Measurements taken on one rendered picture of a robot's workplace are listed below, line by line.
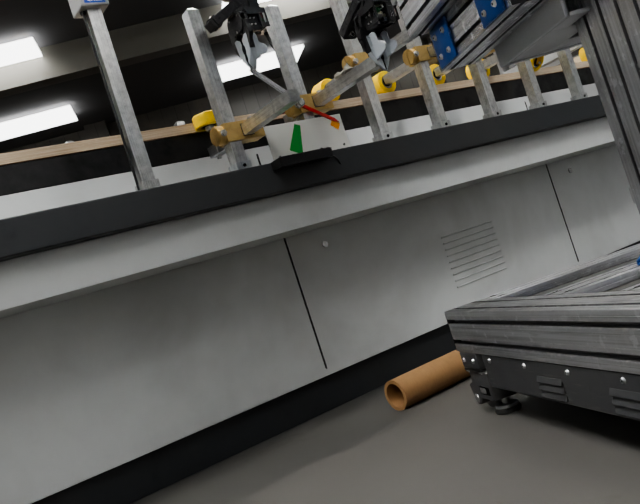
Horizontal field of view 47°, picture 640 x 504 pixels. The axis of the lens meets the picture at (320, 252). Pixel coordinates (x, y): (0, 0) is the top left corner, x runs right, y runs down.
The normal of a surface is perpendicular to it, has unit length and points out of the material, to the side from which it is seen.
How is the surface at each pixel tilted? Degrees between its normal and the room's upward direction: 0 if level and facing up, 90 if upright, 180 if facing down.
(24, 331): 90
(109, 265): 90
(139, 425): 90
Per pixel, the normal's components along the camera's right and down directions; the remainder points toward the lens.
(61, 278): 0.54, -0.20
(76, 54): 0.18, -0.08
